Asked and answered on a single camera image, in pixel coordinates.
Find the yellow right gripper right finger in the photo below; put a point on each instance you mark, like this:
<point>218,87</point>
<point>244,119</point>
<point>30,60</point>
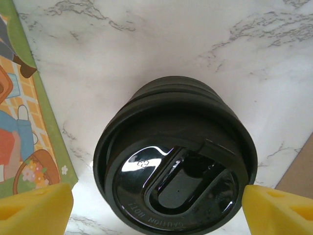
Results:
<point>276,215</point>

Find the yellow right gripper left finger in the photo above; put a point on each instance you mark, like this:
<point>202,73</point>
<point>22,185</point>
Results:
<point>31,215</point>

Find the white printed paper bag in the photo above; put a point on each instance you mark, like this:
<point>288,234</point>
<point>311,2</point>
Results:
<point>24,110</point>

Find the black plastic coffee lid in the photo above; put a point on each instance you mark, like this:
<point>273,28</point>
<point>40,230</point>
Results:
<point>176,176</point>

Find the brown cardboard napkin box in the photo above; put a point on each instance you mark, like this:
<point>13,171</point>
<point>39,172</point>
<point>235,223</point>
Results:
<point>298,166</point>

